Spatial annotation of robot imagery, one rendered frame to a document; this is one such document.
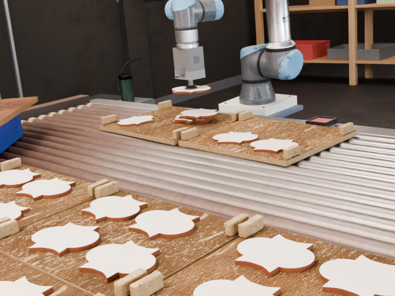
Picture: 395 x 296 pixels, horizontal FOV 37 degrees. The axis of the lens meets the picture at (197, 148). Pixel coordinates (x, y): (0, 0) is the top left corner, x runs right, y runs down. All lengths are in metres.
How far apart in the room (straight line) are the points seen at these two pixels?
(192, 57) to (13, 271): 1.05
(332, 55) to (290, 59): 5.50
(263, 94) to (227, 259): 1.42
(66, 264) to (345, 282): 0.48
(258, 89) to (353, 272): 1.50
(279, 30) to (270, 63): 0.13
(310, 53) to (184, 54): 5.96
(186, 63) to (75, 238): 0.92
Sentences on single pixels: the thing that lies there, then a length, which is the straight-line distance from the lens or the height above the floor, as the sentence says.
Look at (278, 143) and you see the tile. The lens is 1.67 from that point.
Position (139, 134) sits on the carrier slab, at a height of 0.93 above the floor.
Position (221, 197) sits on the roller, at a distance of 1.36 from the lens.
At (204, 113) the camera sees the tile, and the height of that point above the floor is 0.97.
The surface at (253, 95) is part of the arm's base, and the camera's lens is 2.38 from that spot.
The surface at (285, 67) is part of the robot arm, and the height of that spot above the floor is 1.06.
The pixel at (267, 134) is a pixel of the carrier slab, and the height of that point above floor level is 0.94.
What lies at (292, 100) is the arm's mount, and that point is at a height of 0.89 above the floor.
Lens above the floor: 1.40
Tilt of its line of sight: 16 degrees down
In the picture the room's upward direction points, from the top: 5 degrees counter-clockwise
